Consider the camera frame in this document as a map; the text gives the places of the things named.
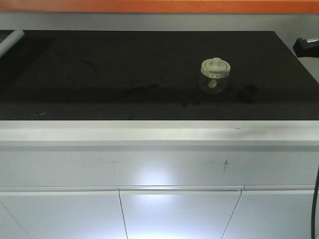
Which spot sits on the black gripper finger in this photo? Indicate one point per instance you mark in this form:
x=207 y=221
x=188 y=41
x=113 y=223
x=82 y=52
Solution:
x=306 y=47

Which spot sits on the glass jar with cream lid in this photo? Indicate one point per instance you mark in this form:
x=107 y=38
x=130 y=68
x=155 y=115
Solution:
x=214 y=76

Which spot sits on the white orange fume hood sash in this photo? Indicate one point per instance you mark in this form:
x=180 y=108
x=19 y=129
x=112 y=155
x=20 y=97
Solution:
x=162 y=6

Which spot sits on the white fume hood base cabinet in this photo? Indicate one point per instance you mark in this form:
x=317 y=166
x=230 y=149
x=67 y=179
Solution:
x=157 y=179

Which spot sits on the white paper roll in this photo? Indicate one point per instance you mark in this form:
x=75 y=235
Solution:
x=10 y=41

